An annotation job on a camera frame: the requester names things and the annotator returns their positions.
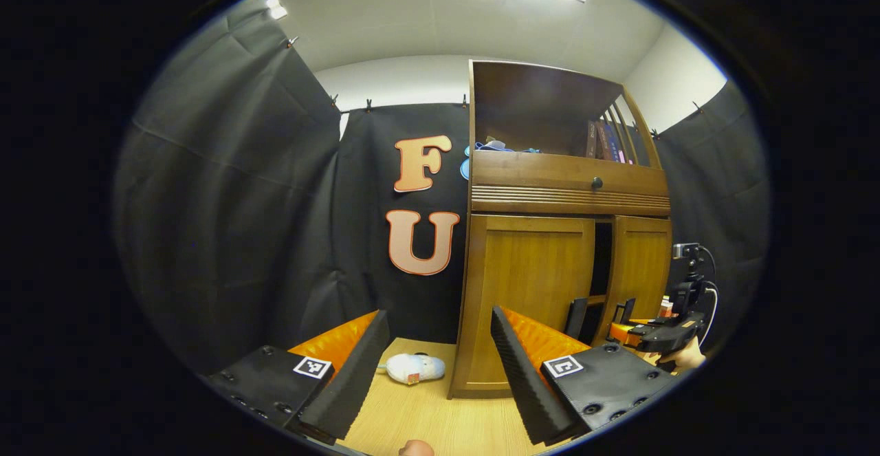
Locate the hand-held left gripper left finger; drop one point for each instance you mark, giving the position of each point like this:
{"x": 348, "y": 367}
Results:
{"x": 357, "y": 380}

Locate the small ceiling light panel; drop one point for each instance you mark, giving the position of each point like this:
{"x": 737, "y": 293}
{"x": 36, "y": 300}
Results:
{"x": 276, "y": 7}

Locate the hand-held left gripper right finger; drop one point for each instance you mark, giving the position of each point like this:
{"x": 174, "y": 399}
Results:
{"x": 522, "y": 380}

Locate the blue toy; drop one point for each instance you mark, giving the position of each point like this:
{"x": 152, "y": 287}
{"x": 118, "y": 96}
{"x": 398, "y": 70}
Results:
{"x": 491, "y": 146}

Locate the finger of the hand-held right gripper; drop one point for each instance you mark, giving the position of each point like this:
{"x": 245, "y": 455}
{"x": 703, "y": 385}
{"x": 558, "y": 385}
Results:
{"x": 625, "y": 332}

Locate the wooden cabinet drawer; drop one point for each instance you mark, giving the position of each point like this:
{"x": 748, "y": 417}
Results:
{"x": 536, "y": 174}

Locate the white plush toy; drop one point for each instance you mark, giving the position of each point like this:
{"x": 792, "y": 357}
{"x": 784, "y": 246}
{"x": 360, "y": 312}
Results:
{"x": 412, "y": 368}

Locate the wooden cabinet door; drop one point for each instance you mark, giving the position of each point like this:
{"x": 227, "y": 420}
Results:
{"x": 529, "y": 270}
{"x": 643, "y": 263}

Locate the maroon book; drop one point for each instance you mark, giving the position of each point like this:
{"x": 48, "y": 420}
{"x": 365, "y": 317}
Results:
{"x": 601, "y": 141}

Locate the wooden double-door shoe cabinet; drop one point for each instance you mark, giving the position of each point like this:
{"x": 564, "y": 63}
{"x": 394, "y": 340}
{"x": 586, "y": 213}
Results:
{"x": 543, "y": 98}

